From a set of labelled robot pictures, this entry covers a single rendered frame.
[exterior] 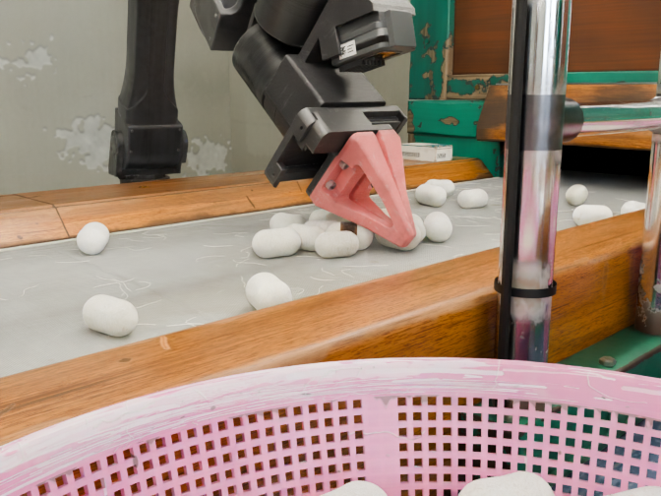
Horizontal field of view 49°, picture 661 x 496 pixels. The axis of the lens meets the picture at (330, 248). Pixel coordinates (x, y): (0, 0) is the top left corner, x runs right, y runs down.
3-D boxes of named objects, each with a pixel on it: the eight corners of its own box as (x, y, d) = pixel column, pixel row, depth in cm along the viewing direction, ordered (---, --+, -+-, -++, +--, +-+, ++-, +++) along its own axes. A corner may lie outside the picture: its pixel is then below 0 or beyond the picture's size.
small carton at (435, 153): (398, 158, 94) (399, 144, 94) (416, 157, 97) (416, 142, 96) (435, 161, 90) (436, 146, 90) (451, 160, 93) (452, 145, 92)
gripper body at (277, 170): (414, 122, 54) (360, 56, 57) (315, 126, 47) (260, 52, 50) (371, 181, 58) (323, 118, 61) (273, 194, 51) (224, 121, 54)
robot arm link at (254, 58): (349, 51, 53) (301, -7, 56) (286, 60, 50) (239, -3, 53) (319, 119, 59) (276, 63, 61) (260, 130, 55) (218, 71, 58)
